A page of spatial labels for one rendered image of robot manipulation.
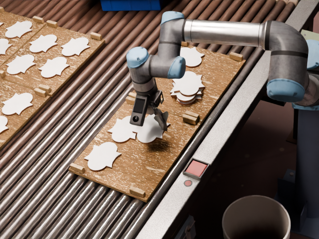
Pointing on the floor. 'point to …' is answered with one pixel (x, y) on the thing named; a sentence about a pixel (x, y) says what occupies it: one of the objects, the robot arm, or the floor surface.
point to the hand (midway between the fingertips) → (151, 127)
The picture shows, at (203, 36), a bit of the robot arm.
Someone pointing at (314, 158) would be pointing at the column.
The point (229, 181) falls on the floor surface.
